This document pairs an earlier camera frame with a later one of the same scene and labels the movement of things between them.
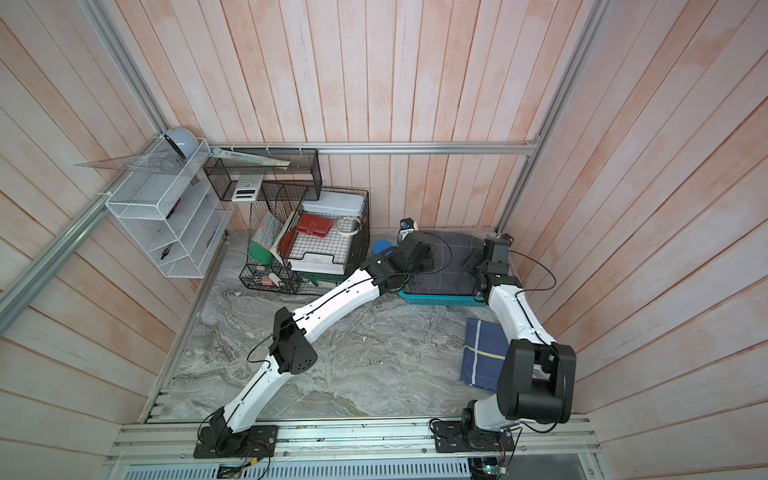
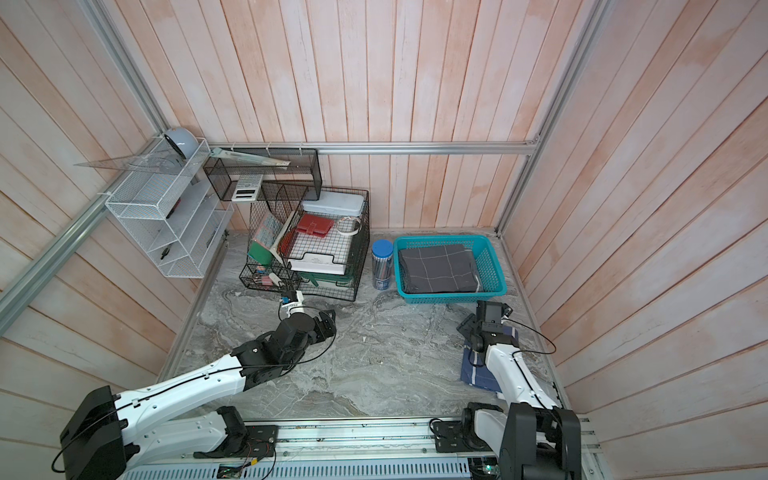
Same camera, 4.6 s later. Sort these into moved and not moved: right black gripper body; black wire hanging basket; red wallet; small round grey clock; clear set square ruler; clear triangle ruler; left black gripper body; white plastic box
Moved: right black gripper body; left black gripper body
Not moved: small round grey clock; red wallet; clear set square ruler; black wire hanging basket; white plastic box; clear triangle ruler
